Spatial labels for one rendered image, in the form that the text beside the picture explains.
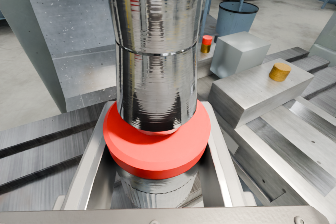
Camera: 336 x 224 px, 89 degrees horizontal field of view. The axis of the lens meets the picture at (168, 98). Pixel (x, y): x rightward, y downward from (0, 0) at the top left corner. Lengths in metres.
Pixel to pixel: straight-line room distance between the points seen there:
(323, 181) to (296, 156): 0.03
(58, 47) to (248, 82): 0.44
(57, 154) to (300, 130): 0.36
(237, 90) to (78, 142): 0.26
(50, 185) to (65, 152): 0.05
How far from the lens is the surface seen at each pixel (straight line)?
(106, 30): 0.52
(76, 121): 0.36
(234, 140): 0.26
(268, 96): 0.25
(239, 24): 2.38
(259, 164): 0.25
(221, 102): 0.24
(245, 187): 0.39
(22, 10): 0.57
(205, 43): 0.30
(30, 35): 0.58
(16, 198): 0.32
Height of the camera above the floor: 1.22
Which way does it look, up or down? 43 degrees down
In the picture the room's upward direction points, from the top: 2 degrees clockwise
